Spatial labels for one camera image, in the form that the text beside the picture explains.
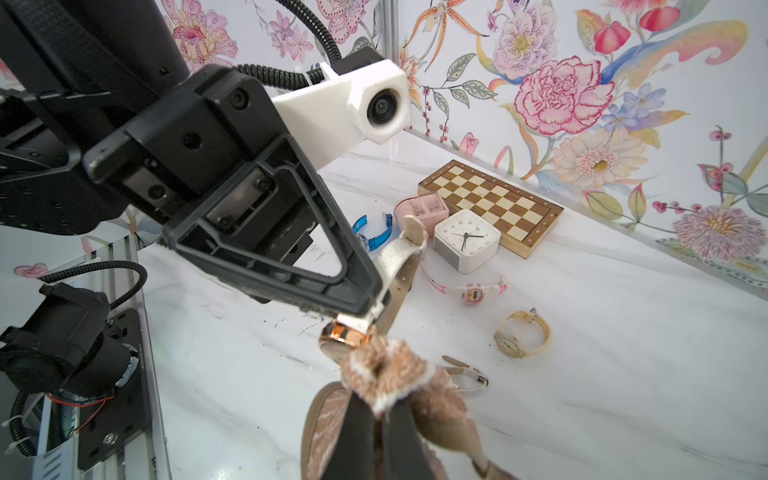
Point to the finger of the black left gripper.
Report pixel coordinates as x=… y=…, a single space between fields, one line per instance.
x=353 y=291
x=270 y=204

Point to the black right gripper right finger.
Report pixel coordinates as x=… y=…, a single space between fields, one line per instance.
x=403 y=454

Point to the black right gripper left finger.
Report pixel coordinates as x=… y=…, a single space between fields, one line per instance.
x=353 y=455

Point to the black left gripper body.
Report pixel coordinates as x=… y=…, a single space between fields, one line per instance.
x=176 y=151

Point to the brown striped cloth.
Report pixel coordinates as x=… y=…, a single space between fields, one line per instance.
x=383 y=372

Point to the pink white wristwatch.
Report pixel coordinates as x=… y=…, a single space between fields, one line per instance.
x=472 y=294

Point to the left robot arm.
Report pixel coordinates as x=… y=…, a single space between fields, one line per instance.
x=125 y=49

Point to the pink toy music box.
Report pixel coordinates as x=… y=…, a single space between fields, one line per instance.
x=429 y=209

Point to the white square alarm clock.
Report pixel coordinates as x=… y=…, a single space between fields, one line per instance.
x=466 y=241

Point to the wooden chessboard box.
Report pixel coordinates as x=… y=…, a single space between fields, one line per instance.
x=522 y=218

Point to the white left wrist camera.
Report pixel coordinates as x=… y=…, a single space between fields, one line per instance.
x=333 y=117

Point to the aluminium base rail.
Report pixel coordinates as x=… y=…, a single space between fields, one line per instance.
x=83 y=352

